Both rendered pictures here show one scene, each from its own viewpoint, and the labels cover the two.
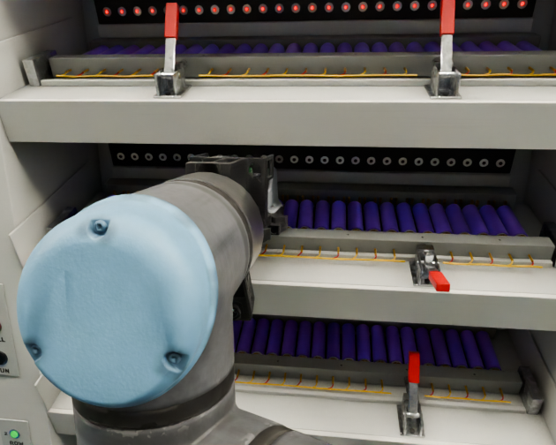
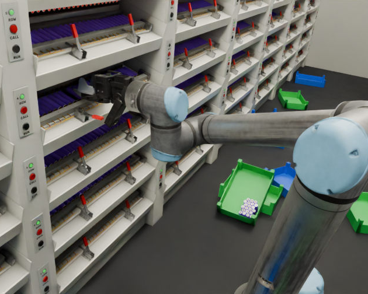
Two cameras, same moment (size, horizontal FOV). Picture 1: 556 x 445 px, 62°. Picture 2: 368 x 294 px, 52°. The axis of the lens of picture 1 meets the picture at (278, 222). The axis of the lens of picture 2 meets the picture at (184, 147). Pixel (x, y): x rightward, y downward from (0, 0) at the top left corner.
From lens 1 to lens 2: 1.04 m
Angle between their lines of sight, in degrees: 67
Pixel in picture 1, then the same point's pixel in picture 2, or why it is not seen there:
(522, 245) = (142, 77)
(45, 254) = (177, 99)
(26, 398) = (42, 202)
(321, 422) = (116, 152)
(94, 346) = (182, 111)
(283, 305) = not seen: hidden behind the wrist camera
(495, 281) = not seen: hidden behind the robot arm
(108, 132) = (67, 77)
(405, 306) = not seen: hidden behind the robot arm
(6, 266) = (37, 146)
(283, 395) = (100, 153)
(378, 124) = (127, 54)
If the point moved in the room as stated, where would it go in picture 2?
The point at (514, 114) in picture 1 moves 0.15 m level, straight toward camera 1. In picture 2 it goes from (148, 44) to (176, 55)
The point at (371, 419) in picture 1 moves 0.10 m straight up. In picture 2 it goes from (124, 144) to (124, 120)
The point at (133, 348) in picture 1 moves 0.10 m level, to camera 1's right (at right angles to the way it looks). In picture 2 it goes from (185, 109) to (197, 98)
